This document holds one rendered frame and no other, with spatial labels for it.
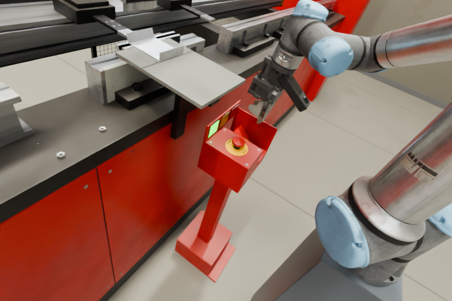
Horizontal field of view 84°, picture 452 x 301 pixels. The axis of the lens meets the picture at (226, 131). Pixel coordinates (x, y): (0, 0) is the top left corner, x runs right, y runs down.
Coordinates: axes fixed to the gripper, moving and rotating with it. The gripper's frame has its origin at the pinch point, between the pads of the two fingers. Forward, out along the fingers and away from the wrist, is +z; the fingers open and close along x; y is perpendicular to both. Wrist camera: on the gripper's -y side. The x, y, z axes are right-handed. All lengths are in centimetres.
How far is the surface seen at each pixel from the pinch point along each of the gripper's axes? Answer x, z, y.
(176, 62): 18.5, -14.3, 22.5
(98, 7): 16, -14, 53
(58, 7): 22, -11, 61
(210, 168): 15.2, 15.2, 4.8
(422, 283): -56, 74, -117
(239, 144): 11.2, 3.1, 0.8
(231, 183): 15.2, 14.7, -3.4
